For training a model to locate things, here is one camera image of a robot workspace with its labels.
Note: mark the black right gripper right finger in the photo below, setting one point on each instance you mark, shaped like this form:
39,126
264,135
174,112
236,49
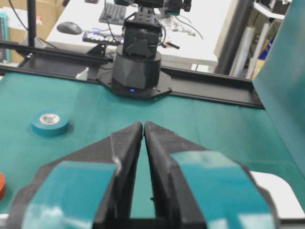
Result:
198,188

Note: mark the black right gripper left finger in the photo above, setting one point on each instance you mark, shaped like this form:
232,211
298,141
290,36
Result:
84,189

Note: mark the teal tape roll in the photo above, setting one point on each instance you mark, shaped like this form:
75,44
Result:
49,123

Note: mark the red tape roll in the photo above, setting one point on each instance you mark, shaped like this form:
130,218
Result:
2,186

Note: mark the white plastic case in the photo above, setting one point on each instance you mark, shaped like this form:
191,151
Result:
288,208

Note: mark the green table cloth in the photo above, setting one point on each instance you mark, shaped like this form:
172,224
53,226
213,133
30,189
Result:
243,134

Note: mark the green backdrop sheet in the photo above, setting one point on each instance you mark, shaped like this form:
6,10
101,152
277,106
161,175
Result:
280,83

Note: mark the white desk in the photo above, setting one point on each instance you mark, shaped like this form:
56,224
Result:
180,31

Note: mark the black computer mouse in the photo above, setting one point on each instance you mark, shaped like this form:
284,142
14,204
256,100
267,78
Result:
69,27

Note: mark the dark keyboard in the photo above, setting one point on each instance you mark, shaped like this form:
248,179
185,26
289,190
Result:
113,14

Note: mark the black aluminium frame rail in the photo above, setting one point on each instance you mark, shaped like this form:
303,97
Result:
64,64

